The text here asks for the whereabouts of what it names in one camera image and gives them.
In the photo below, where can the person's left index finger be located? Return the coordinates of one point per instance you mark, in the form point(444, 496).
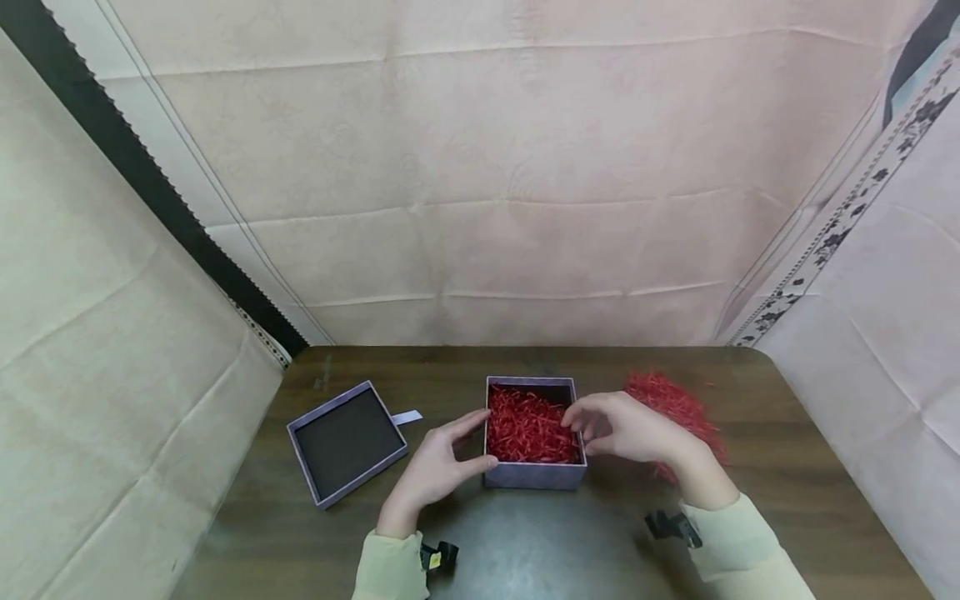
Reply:
point(465, 425)

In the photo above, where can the person's right hand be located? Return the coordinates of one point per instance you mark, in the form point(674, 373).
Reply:
point(637, 433)

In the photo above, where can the person's left thumb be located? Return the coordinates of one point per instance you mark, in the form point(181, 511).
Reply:
point(474, 467)

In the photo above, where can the red shredded paper filling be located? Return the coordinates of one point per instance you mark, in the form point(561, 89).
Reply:
point(529, 429)

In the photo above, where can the pile of red shredded paper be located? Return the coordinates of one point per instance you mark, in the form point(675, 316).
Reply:
point(675, 404)

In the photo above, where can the purple square gift box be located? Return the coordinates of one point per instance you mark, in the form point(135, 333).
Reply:
point(534, 476)

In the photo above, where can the purple tray with white ribbon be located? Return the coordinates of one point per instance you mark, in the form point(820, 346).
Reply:
point(346, 442)

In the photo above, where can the person's left forearm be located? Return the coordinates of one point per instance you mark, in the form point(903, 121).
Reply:
point(390, 567)

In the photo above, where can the person's right fingers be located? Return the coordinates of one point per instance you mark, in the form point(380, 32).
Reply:
point(589, 417)

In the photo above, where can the person's right forearm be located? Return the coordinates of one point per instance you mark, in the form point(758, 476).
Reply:
point(735, 542)

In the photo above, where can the person's left hand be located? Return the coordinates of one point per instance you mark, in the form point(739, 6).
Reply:
point(427, 475)

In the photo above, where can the black wrist band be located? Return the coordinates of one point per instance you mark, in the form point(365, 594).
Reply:
point(439, 557)
point(673, 527)

